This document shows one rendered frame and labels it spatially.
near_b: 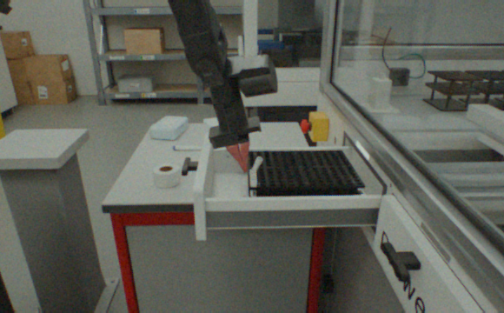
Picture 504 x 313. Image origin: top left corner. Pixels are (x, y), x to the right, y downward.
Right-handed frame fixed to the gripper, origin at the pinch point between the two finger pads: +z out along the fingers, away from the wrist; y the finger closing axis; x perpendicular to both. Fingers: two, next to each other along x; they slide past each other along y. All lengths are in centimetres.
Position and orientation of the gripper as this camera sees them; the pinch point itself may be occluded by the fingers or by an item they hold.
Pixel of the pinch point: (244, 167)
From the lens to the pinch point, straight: 77.4
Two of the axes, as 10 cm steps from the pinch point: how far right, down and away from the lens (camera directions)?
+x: 0.5, 3.9, -9.2
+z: 2.2, 8.9, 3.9
